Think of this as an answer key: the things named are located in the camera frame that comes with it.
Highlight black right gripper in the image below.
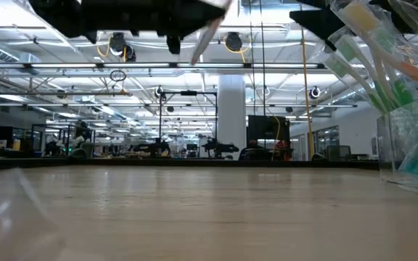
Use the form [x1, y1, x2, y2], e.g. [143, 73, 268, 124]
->
[289, 0, 418, 41]

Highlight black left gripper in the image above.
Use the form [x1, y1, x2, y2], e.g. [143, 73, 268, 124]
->
[81, 0, 228, 55]

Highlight bagged teal toothbrush heads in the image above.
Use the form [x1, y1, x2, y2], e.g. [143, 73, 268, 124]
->
[377, 101, 418, 199]

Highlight white building column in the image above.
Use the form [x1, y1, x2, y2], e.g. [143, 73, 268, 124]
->
[217, 74, 247, 161]

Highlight large black screen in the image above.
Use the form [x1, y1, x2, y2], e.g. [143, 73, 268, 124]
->
[247, 115, 291, 143]

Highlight clear plastic wrapper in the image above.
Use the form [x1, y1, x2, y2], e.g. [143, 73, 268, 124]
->
[0, 168, 67, 261]

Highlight black hanging cable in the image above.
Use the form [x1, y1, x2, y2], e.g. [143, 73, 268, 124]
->
[248, 0, 257, 117]
[258, 0, 267, 117]

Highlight yellow hanging cable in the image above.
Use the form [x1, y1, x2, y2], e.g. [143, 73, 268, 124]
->
[298, 25, 316, 161]

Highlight black robot cell frame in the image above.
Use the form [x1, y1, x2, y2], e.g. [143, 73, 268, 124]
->
[157, 90, 219, 160]

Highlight black aluminium table frame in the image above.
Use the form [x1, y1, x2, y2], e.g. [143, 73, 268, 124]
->
[0, 155, 380, 173]

